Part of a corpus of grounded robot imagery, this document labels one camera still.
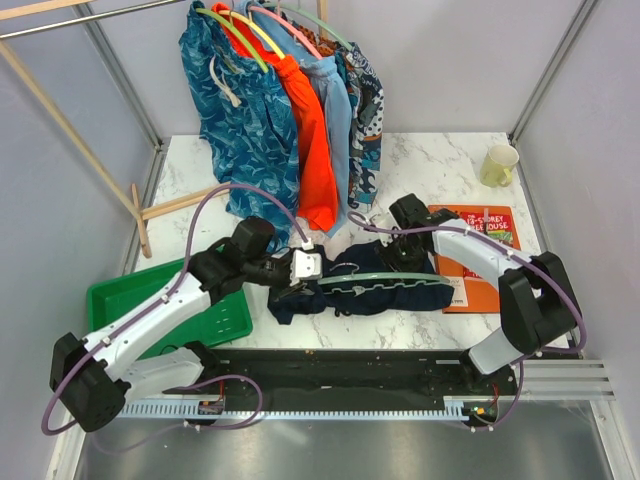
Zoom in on pink hanger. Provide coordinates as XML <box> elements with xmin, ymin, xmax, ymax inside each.
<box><xmin>241</xmin><ymin>1</ymin><xmax>324</xmax><ymax>66</ymax></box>

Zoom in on light blue hanging shorts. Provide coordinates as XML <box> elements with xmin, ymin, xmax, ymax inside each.
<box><xmin>234</xmin><ymin>1</ymin><xmax>351</xmax><ymax>236</ymax></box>

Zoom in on wooden clothes rack frame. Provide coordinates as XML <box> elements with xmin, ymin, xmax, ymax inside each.
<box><xmin>1</xmin><ymin>1</ymin><xmax>228</xmax><ymax>258</ymax></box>

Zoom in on orange hanging shorts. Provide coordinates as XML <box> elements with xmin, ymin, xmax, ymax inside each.
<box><xmin>209</xmin><ymin>2</ymin><xmax>341</xmax><ymax>234</ymax></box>

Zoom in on red green children's book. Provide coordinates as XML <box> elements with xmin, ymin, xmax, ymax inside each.
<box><xmin>459</xmin><ymin>211</ymin><xmax>515</xmax><ymax>246</ymax></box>

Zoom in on white slotted cable duct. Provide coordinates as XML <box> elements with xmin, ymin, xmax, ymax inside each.
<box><xmin>117</xmin><ymin>396</ymin><xmax>498</xmax><ymax>422</ymax></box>

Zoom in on mint green loaded hanger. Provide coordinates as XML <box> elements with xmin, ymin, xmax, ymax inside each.
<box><xmin>260</xmin><ymin>0</ymin><xmax>353</xmax><ymax>51</ymax></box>

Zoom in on yellow hanger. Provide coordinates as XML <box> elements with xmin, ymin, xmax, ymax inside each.
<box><xmin>228</xmin><ymin>10</ymin><xmax>285</xmax><ymax>59</ymax></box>

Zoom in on purple cable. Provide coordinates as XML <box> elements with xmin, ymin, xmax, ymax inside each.
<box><xmin>40</xmin><ymin>183</ymin><xmax>316</xmax><ymax>454</ymax></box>
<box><xmin>347</xmin><ymin>210</ymin><xmax>587</xmax><ymax>434</ymax></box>

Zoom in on metal clothes rail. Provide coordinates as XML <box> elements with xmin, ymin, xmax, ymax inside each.
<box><xmin>1</xmin><ymin>0</ymin><xmax>183</xmax><ymax>40</ymax></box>

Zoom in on lime green hanger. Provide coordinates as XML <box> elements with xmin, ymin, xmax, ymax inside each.
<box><xmin>195</xmin><ymin>8</ymin><xmax>269</xmax><ymax>73</ymax></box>

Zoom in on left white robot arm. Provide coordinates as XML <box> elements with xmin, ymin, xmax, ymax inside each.
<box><xmin>49</xmin><ymin>217</ymin><xmax>322</xmax><ymax>433</ymax></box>

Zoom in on pale yellow mug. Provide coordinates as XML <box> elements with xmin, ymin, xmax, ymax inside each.
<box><xmin>480</xmin><ymin>145</ymin><xmax>520</xmax><ymax>188</ymax></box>

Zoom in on green plastic tray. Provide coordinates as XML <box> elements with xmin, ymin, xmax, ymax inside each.
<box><xmin>87</xmin><ymin>259</ymin><xmax>253</xmax><ymax>359</ymax></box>

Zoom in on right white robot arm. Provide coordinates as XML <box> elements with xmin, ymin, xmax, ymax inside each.
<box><xmin>383</xmin><ymin>194</ymin><xmax>582</xmax><ymax>394</ymax></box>

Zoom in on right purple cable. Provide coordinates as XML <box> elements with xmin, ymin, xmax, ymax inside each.
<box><xmin>347</xmin><ymin>210</ymin><xmax>587</xmax><ymax>434</ymax></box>

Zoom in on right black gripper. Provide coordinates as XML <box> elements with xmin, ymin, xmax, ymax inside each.
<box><xmin>375</xmin><ymin>232</ymin><xmax>427</xmax><ymax>285</ymax></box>

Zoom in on patterned grey orange shorts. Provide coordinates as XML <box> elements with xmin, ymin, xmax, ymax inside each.
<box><xmin>293</xmin><ymin>23</ymin><xmax>385</xmax><ymax>211</ymax></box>

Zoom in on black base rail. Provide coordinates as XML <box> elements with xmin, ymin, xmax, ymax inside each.
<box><xmin>186</xmin><ymin>342</ymin><xmax>517</xmax><ymax>411</ymax></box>

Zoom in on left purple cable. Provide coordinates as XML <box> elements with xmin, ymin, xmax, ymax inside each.
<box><xmin>40</xmin><ymin>183</ymin><xmax>316</xmax><ymax>454</ymax></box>

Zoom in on orange notebook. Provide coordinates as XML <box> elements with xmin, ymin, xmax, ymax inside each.
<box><xmin>428</xmin><ymin>204</ymin><xmax>520</xmax><ymax>314</ymax></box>

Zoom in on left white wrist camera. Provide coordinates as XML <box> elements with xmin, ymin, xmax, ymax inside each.
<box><xmin>290</xmin><ymin>240</ymin><xmax>323</xmax><ymax>286</ymax></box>

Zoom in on navy blue shorts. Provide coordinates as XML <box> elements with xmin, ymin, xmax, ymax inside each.
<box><xmin>267</xmin><ymin>241</ymin><xmax>454</xmax><ymax>325</ymax></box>

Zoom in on blue patterned hanging shorts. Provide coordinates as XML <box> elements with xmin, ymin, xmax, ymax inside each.
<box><xmin>179</xmin><ymin>1</ymin><xmax>299</xmax><ymax>250</ymax></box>

